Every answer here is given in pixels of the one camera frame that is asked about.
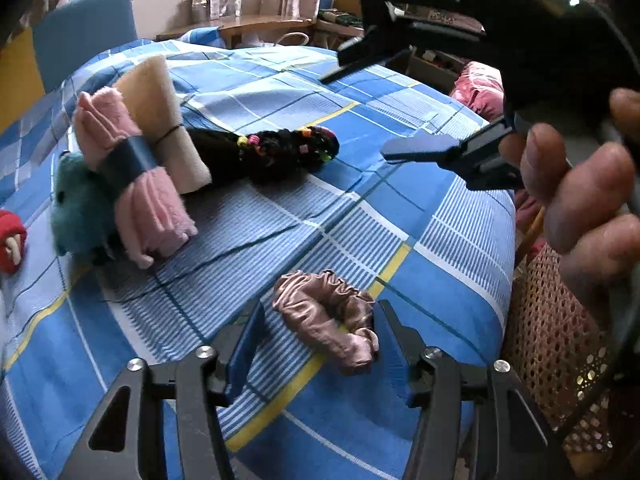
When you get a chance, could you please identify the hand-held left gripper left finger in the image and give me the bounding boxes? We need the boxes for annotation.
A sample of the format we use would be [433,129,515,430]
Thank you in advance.
[57,300,268,480]

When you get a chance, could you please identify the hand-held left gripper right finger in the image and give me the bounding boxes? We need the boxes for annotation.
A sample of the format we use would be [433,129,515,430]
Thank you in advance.
[372,300,567,480]

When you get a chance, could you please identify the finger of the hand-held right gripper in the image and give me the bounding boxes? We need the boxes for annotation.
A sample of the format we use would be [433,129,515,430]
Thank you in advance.
[319,0,512,84]
[380,114,527,192]

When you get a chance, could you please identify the mauve satin scrunchie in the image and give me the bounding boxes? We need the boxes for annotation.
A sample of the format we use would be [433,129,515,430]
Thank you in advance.
[272,269,381,376]

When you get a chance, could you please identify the blue plush toy pink dress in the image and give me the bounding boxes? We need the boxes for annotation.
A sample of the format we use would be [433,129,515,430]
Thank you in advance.
[49,152,127,266]

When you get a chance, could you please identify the person's right hand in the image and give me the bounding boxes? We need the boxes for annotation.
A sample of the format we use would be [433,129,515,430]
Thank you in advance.
[500,87,640,333]

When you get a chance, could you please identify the pink patterned cloth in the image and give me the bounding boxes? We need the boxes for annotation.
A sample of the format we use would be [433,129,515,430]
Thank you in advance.
[449,61,506,122]

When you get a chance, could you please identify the wooden desk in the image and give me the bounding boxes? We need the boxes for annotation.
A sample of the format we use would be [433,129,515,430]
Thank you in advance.
[154,12,321,51]

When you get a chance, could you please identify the black hairpiece colourful bands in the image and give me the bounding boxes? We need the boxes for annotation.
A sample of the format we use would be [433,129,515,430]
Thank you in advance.
[187,126,341,186]

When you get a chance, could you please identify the tan mesh fabric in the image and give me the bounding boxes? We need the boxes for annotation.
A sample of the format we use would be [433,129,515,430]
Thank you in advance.
[502,244,622,462]

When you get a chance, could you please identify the clear containers on desk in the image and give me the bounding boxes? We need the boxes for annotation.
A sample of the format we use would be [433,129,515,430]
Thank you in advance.
[192,0,244,24]

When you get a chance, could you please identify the pink rolled towel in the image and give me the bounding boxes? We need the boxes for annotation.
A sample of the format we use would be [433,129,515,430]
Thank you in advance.
[73,86,200,270]

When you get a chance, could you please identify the beige rolled towel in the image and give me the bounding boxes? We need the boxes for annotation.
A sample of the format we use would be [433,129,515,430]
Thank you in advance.
[115,55,214,195]

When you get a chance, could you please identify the small red plush toy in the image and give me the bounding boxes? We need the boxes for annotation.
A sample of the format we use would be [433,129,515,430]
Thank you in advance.
[0,209,29,275]

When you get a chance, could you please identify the white cable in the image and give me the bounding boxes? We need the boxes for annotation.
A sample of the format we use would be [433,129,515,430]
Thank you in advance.
[272,32,311,49]

